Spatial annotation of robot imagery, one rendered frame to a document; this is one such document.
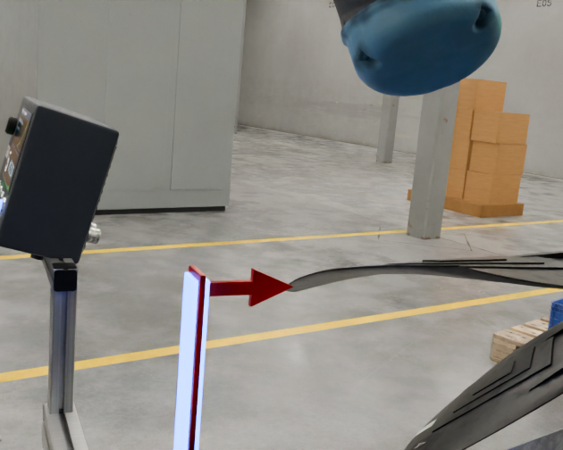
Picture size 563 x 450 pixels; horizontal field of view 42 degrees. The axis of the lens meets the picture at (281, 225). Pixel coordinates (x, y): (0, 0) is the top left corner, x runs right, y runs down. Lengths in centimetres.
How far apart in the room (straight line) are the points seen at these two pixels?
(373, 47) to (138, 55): 658
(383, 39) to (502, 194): 876
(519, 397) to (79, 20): 620
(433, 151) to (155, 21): 281
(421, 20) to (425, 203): 664
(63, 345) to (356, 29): 72
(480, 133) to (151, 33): 411
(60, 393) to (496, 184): 816
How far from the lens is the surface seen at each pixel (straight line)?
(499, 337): 395
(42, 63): 660
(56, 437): 97
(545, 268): 55
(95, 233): 105
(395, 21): 34
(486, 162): 898
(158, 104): 701
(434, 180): 696
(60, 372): 101
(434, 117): 692
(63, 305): 98
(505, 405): 74
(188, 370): 44
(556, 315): 390
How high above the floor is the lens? 130
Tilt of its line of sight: 11 degrees down
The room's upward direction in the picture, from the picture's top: 5 degrees clockwise
